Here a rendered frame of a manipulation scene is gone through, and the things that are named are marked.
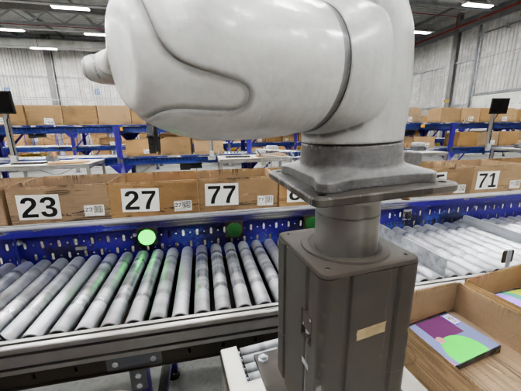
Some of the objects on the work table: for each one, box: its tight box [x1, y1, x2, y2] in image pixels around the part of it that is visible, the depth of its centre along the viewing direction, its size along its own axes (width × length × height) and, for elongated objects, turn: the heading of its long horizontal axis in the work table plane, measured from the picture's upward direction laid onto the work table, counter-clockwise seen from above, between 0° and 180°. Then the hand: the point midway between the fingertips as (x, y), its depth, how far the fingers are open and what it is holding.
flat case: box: [409, 311, 501, 369], centre depth 66 cm, size 14×19×2 cm
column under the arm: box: [254, 228, 419, 391], centre depth 52 cm, size 26×26×33 cm
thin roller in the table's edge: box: [239, 338, 278, 357], centre depth 71 cm, size 2×28×2 cm, turn 110°
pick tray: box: [404, 282, 521, 391], centre depth 57 cm, size 28×38×10 cm
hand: (154, 147), depth 128 cm, fingers open, 10 cm apart
